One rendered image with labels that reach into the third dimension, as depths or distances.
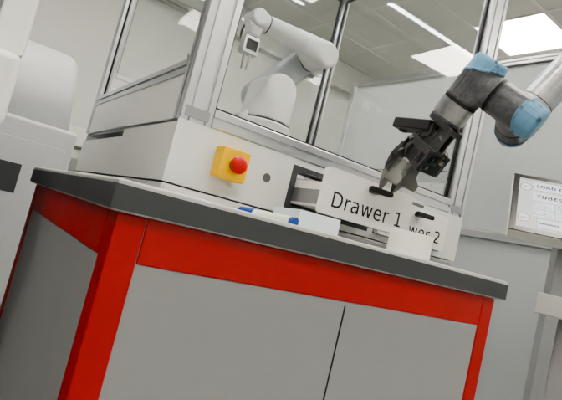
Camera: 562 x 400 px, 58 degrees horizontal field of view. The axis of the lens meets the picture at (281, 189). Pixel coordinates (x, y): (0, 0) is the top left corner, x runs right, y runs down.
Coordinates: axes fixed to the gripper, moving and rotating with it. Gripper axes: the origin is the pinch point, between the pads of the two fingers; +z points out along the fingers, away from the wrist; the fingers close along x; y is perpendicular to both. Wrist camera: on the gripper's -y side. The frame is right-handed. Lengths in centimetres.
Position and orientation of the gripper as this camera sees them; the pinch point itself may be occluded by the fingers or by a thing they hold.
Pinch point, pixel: (387, 184)
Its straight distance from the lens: 122.2
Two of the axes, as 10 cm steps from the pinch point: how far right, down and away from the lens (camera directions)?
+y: 3.1, 6.0, -7.4
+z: -5.1, 7.6, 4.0
